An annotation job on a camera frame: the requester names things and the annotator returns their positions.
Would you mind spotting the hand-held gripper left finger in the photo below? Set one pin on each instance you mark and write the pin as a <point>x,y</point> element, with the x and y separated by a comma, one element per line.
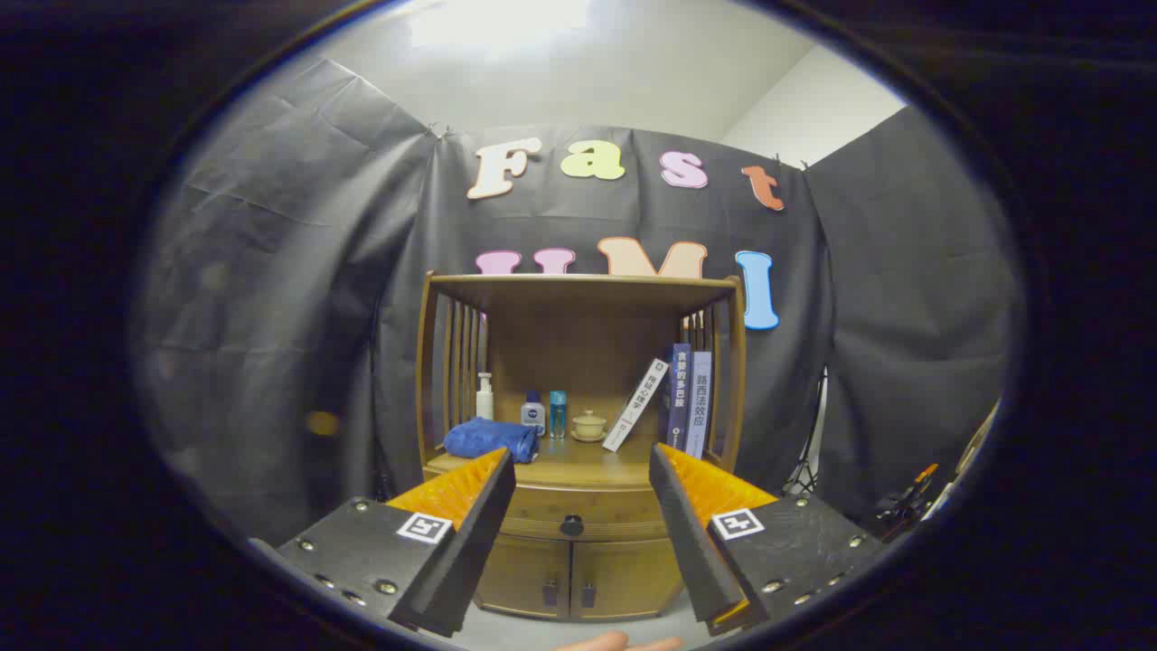
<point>470,551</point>

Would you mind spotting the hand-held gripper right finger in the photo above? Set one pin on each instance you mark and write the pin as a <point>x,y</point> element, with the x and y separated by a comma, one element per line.
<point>691,551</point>

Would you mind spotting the wooden drawer with black knob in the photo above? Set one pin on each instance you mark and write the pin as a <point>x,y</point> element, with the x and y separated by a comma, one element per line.
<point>597,511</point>

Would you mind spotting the wooden cabinet door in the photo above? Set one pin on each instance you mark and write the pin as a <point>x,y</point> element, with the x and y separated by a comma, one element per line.
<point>524,574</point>
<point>624,579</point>

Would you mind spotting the wooden countertop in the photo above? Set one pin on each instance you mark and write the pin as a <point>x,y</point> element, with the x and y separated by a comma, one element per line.
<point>578,459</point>

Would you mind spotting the wooden cabinet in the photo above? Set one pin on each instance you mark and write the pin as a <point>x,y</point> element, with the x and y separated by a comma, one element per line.
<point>578,334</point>

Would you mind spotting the blue folded towel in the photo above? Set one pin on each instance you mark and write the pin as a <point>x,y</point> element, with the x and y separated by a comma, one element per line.
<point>488,440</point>

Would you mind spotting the black tripod stand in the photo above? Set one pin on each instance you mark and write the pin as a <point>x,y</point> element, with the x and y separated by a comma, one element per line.
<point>804,475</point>

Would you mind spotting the pale purple book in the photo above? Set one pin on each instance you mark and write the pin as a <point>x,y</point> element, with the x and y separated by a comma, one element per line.
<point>699,407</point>

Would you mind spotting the white lotion bottle blue cap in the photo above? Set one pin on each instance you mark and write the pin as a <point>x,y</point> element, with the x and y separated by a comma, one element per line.
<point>532,418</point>

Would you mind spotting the white pump bottle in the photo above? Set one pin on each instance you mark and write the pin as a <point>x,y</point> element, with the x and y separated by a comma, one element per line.
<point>484,402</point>

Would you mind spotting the dark blue book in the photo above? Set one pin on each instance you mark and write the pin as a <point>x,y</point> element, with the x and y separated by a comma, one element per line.
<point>678,398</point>

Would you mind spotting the white book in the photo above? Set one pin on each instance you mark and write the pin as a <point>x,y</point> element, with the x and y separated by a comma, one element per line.
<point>637,402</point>

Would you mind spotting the clear blue bottle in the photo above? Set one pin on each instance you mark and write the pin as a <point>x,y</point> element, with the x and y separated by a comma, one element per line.
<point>558,416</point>

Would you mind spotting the beige lidded teacup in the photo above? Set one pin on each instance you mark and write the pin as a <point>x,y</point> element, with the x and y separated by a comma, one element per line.
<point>589,425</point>

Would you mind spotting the orange and black tool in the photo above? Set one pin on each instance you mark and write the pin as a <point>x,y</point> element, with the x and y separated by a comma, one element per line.
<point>904,506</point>

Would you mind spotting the black backdrop cloth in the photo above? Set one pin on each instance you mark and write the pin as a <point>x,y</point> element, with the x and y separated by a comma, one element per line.
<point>271,316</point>

